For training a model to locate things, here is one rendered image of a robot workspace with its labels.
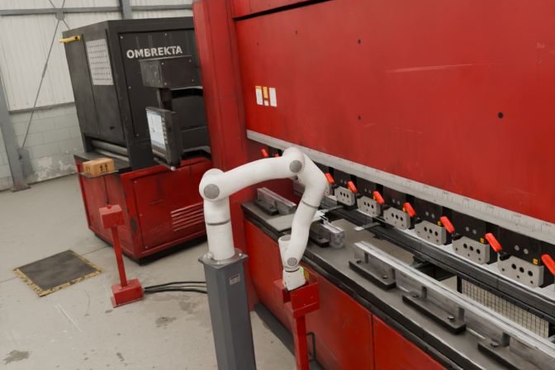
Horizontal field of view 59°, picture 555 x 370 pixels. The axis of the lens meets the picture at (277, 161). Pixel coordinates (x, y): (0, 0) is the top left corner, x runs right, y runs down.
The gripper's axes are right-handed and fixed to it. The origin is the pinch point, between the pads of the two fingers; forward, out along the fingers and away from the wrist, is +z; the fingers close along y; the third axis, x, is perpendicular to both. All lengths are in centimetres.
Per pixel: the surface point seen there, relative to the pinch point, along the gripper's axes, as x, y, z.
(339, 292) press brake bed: 11.1, -18.1, 1.4
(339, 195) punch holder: 0, -33, -43
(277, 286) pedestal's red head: -10.2, 5.5, -3.0
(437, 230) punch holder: 68, -31, -46
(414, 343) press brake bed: 64, -17, 0
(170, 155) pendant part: -133, 15, -56
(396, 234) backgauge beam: 9, -58, -15
